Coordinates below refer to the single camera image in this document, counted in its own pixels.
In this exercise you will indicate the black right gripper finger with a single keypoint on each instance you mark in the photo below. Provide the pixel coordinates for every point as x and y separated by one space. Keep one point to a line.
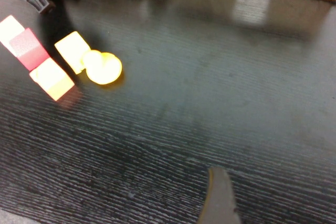
219 200

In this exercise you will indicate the light pink foam cube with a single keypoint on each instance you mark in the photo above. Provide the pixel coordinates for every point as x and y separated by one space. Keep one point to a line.
10 28

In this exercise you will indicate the dark red foam cube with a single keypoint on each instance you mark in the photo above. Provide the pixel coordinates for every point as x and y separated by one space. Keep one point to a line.
30 51

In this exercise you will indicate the yellow foam cube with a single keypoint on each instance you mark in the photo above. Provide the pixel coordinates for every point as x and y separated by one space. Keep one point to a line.
72 49

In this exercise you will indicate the orange foam cube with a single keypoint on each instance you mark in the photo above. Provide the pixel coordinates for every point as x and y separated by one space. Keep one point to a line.
51 81

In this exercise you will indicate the yellow rubber duck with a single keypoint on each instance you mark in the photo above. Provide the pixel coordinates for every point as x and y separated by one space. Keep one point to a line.
103 68

